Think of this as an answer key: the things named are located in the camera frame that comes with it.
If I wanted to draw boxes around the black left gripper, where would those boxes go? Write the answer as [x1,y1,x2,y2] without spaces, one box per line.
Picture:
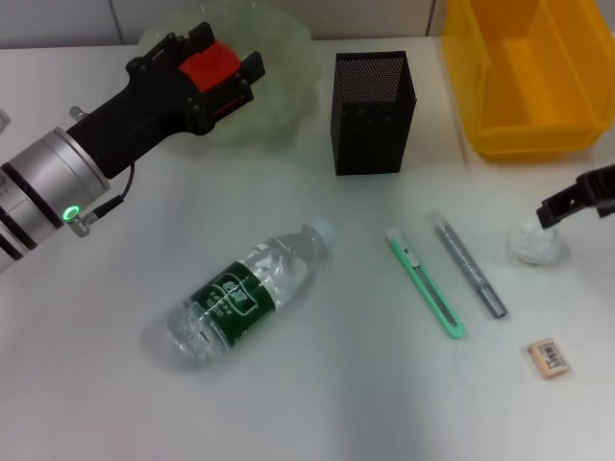
[66,22,267,180]

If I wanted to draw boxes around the red tomato ball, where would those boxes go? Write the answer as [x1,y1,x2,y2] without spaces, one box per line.
[180,40,244,121]

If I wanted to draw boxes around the white paper ball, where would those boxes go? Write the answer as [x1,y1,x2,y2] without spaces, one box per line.
[504,213,564,264]

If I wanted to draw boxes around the beige eraser with barcode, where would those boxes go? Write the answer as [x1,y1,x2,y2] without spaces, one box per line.
[527,338,574,381]

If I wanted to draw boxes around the green utility knife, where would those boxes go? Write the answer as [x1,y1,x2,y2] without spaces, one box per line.
[384,227,468,341]

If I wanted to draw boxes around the clear green-label water bottle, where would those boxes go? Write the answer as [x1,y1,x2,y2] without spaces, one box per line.
[165,216,337,370]

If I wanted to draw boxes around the green glass fruit plate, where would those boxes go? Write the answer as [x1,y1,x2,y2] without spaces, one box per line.
[137,2,322,145]

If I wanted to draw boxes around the grey pen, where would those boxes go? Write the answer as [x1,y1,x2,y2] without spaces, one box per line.
[425,208,510,322]

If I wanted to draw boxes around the black mesh pen holder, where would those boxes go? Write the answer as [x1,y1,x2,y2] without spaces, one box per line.
[330,50,418,177]

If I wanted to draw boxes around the yellow plastic bin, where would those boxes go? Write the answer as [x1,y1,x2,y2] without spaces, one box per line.
[441,0,615,163]

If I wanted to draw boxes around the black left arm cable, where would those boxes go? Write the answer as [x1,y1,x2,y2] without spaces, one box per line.
[71,162,135,236]

